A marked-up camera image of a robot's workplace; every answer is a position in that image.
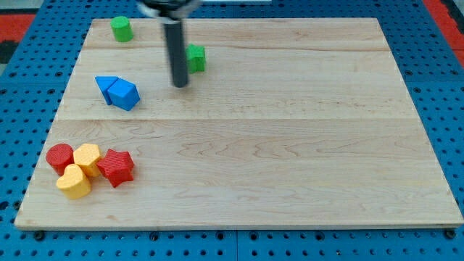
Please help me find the green cube block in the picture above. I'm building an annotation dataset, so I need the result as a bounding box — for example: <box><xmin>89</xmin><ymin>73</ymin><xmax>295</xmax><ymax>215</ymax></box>
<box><xmin>186</xmin><ymin>44</ymin><xmax>206</xmax><ymax>74</ymax></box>

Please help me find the yellow heart block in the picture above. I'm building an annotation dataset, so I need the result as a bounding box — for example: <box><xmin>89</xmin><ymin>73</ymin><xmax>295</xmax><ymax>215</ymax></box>
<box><xmin>56</xmin><ymin>164</ymin><xmax>91</xmax><ymax>199</ymax></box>

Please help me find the red cylinder block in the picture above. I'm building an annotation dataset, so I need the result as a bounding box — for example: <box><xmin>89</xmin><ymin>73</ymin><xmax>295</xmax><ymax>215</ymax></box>
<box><xmin>46</xmin><ymin>144</ymin><xmax>74</xmax><ymax>176</ymax></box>

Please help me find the blue triangle block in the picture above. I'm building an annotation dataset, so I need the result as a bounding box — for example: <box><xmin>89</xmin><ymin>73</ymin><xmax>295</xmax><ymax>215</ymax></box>
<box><xmin>95</xmin><ymin>75</ymin><xmax>118</xmax><ymax>105</ymax></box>

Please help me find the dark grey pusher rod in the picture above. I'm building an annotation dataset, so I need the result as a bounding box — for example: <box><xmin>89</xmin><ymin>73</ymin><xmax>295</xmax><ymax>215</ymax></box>
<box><xmin>164</xmin><ymin>20</ymin><xmax>189</xmax><ymax>88</ymax></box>

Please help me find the wooden board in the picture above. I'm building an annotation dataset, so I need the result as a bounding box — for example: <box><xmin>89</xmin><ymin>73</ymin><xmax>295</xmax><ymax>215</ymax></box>
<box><xmin>15</xmin><ymin>18</ymin><xmax>463</xmax><ymax>231</ymax></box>

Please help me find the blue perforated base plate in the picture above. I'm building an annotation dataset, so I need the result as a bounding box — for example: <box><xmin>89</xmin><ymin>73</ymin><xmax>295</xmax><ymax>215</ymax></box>
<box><xmin>1</xmin><ymin>1</ymin><xmax>463</xmax><ymax>260</ymax></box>

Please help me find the green cylinder block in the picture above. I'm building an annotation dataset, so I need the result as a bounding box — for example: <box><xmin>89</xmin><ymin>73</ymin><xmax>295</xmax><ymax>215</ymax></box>
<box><xmin>110</xmin><ymin>16</ymin><xmax>133</xmax><ymax>42</ymax></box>

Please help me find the red star block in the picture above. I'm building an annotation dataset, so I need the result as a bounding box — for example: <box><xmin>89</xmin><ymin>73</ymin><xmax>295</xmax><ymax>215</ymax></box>
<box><xmin>96</xmin><ymin>149</ymin><xmax>134</xmax><ymax>188</ymax></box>

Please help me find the blue cube block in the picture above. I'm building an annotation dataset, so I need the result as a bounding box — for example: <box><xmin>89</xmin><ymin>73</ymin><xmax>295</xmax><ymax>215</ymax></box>
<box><xmin>108</xmin><ymin>78</ymin><xmax>140</xmax><ymax>111</ymax></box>

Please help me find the yellow hexagon block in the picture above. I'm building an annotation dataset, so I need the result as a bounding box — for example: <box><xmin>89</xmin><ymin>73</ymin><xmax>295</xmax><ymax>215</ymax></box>
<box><xmin>73</xmin><ymin>144</ymin><xmax>102</xmax><ymax>177</ymax></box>

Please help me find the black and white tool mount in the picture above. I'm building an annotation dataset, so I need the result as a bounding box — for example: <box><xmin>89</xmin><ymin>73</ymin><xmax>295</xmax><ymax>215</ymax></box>
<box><xmin>136</xmin><ymin>0</ymin><xmax>201</xmax><ymax>19</ymax></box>

